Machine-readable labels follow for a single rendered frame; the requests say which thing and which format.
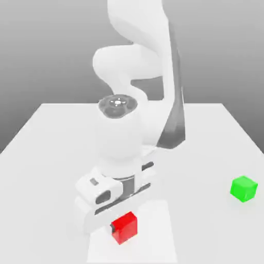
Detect small red cube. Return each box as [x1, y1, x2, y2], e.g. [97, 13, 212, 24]
[110, 211, 138, 245]

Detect small green cube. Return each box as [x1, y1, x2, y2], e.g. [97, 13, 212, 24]
[230, 175, 258, 203]

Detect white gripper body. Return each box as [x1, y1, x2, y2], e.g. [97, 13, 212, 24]
[83, 182, 160, 235]

